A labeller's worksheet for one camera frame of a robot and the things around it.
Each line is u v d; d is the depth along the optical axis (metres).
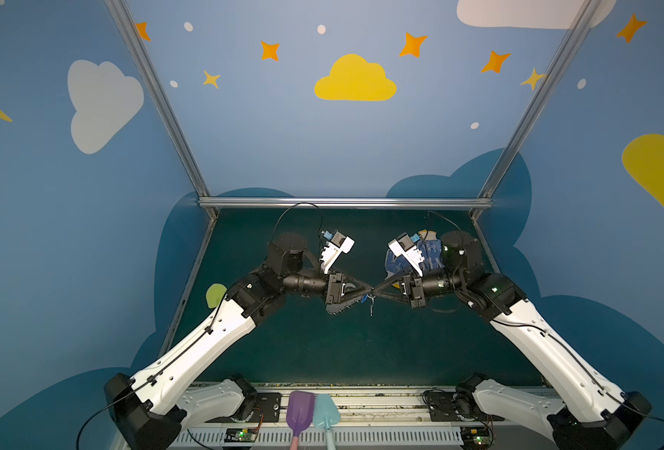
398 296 0.59
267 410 0.74
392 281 0.58
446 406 0.75
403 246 0.56
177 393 0.40
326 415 0.72
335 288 0.53
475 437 0.71
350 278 0.56
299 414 0.73
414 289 0.54
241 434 0.71
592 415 0.38
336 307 0.93
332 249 0.56
